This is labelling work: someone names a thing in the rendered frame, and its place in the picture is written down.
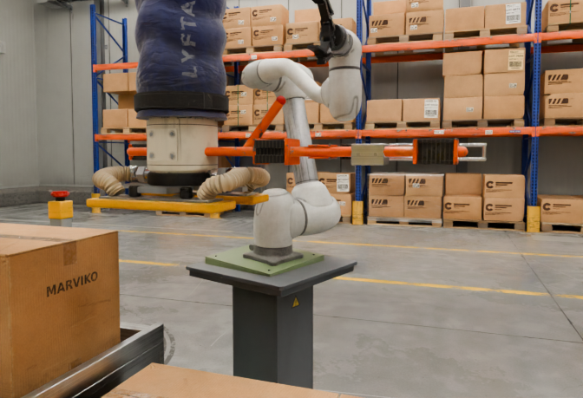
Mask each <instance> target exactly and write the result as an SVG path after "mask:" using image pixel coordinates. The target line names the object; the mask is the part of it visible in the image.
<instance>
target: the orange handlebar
mask: <svg viewBox="0 0 583 398"><path fill-rule="evenodd" d="M383 152H384V156H385V157H413V147H385V148H384V150H383ZM127 154H128V155H129V156H147V148H146V147H130V148H128V150H127ZM289 154H290V156H291V157H308V159H315V160H319V159H327V160H331V159H337V157H351V147H338V146H337V145H332V144H331V143H327V145H319V144H315V145H308V147H290V149H289ZM467 154H468V149H467V148H466V147H458V157H465V156H466V155H467ZM205 155H206V156H252V147H207V148H206V149H205Z"/></svg>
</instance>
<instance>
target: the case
mask: <svg viewBox="0 0 583 398"><path fill-rule="evenodd" d="M120 342H121V331H120V286H119V242H118V231H117V230H104V229H90V228H75V227H61V226H46V225H19V224H5V223H0V398H21V397H23V396H25V395H26V394H28V393H30V392H32V391H33V390H35V389H37V388H40V387H41V386H42V385H44V384H46V383H48V382H50V381H52V380H54V379H56V378H57V377H58V376H60V375H63V374H65V373H66V372H68V371H70V370H71V369H73V368H75V367H77V366H79V365H81V364H83V363H84V362H86V361H88V360H90V359H91V358H93V357H95V356H98V355H99V354H100V353H102V352H104V351H106V350H107V349H110V348H112V347H114V346H115V345H116V344H118V343H120Z"/></svg>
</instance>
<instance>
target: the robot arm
mask: <svg viewBox="0 0 583 398"><path fill-rule="evenodd" d="M312 1H313V2H314V3H317V4H318V10H319V14H320V17H321V19H320V23H321V27H322V28H321V31H320V34H319V41H320V46H319V45H308V46H307V49H309V50H311V51H312V52H314V55H315V56H316V57H317V59H318V60H317V65H320V64H326V63H327V62H329V77H328V78H327V79H326V81H325V82H324V83H323V84H322V86H321V87H319V86H318V85H317V84H316V83H315V82H314V81H313V75H312V72H311V71H310V70H309V69H308V68H307V67H306V66H304V65H302V64H299V63H296V62H294V61H292V60H289V59H285V58H278V59H264V60H257V61H255V62H252V63H250V64H248V65H247V66H246V67H245V68H244V70H243V71H242V76H241V80H242V82H243V83H244V85H245V86H247V87H248V88H253V89H255V88H257V89H260V90H265V91H272V92H273V93H274V94H275V95H276V97H278V96H280V95H283V96H284V97H285V99H286V103H285V105H284V106H283V107H282V108H283V114H284V119H285V128H286V133H287V138H290V139H300V146H301V147H308V145H312V143H311V134H310V129H309V124H308V119H307V114H306V109H305V99H306V96H308V97H309V98H310V99H312V100H313V101H315V102H317V103H322V104H324V105H325V106H326V107H327V108H328V109H330V113H331V115H332V117H333V118H334V119H335V120H337V121H351V120H353V119H355V118H356V116H357V115H358V113H359V111H360V107H361V102H362V79H361V75H360V60H361V55H362V44H361V42H360V40H359V39H358V37H357V36H356V35H355V34H354V33H353V32H352V31H350V30H348V29H346V28H345V27H344V26H342V25H339V24H335V23H334V22H333V21H332V17H331V15H334V11H333V9H332V7H331V3H330V1H329V0H312ZM292 168H293V173H294V179H295V184H296V186H294V188H293V190H292V191H291V194H290V193H289V192H288V191H286V190H285V189H280V188H274V189H268V190H265V191H263V192H262V193H263V194H268V195H269V200H268V201H266V202H263V203H259V204H256V206H255V211H254V220H253V235H254V244H250V245H249V249H250V250H251V251H249V252H246V253H243V258H249V259H252V260H255V261H258V262H261V263H264V264H269V265H270V266H277V265H279V264H282V263H286V262H289V261H292V260H295V259H299V258H303V257H304V254H303V253H299V252H296V251H293V250H292V239H293V238H296V237H297V236H308V235H314V234H319V233H322V232H326V231H328V230H330V229H331V228H332V227H334V226H335V225H336V224H337V223H338V221H339V220H340V217H341V209H340V205H339V204H338V202H337V201H336V199H335V198H334V197H332V196H331V195H330V194H329V192H328V190H327V188H326V186H325V185H324V184H323V183H322V182H319V181H318V172H317V168H316V162H315V159H308V157H300V164H299V165H292Z"/></svg>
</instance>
